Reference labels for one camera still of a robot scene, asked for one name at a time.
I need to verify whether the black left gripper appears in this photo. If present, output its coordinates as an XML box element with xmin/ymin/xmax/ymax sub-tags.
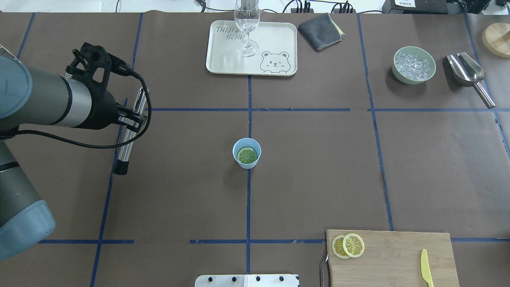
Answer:
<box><xmin>74</xmin><ymin>80</ymin><xmax>147</xmax><ymax>132</ymax></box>

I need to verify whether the steel muddler black tip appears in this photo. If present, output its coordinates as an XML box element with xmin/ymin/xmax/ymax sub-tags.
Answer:
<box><xmin>113</xmin><ymin>87</ymin><xmax>146</xmax><ymax>175</ymax></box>

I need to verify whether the yellow lemon slice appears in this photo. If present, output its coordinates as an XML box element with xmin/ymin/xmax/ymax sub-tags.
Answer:
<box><xmin>235</xmin><ymin>147</ymin><xmax>259</xmax><ymax>165</ymax></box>

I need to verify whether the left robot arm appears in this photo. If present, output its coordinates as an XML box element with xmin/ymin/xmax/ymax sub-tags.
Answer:
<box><xmin>0</xmin><ymin>51</ymin><xmax>151</xmax><ymax>260</ymax></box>

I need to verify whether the light blue cup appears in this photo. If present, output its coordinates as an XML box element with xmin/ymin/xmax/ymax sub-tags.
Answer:
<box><xmin>232</xmin><ymin>138</ymin><xmax>262</xmax><ymax>169</ymax></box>

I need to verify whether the clear wine glass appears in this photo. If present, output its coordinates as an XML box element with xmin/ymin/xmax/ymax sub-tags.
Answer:
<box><xmin>234</xmin><ymin>0</ymin><xmax>261</xmax><ymax>57</ymax></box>

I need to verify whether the cream bear tray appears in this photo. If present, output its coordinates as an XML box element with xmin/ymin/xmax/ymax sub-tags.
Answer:
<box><xmin>205</xmin><ymin>20</ymin><xmax>298</xmax><ymax>77</ymax></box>

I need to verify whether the grey folded cloth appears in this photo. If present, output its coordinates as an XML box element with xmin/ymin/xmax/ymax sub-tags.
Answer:
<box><xmin>298</xmin><ymin>13</ymin><xmax>345</xmax><ymax>51</ymax></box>

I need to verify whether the wooden cutting board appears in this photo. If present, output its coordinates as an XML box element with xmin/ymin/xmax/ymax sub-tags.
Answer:
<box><xmin>320</xmin><ymin>229</ymin><xmax>459</xmax><ymax>287</ymax></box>

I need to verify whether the black device box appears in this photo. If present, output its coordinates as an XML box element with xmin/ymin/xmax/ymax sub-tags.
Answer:
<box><xmin>382</xmin><ymin>0</ymin><xmax>448</xmax><ymax>15</ymax></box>

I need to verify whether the green bowl of ice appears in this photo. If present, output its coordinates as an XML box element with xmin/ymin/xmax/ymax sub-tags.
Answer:
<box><xmin>392</xmin><ymin>47</ymin><xmax>436</xmax><ymax>84</ymax></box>

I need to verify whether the yellow plastic knife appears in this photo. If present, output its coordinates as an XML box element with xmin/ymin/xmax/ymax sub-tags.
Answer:
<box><xmin>420</xmin><ymin>248</ymin><xmax>435</xmax><ymax>287</ymax></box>

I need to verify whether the steel ice scoop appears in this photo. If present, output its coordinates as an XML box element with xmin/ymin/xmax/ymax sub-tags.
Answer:
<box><xmin>446</xmin><ymin>52</ymin><xmax>496</xmax><ymax>109</ymax></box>

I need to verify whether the round wooden lid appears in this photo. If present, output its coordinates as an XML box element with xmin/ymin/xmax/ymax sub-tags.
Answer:
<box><xmin>482</xmin><ymin>22</ymin><xmax>510</xmax><ymax>59</ymax></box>

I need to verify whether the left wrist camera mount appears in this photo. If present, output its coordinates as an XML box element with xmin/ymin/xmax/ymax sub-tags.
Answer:
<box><xmin>66</xmin><ymin>42</ymin><xmax>133</xmax><ymax>86</ymax></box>

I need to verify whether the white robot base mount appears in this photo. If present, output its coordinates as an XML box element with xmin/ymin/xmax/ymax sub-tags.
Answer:
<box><xmin>194</xmin><ymin>273</ymin><xmax>300</xmax><ymax>287</ymax></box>

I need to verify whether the power strip with cables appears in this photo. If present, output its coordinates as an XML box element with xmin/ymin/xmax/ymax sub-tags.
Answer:
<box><xmin>282</xmin><ymin>0</ymin><xmax>385</xmax><ymax>15</ymax></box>

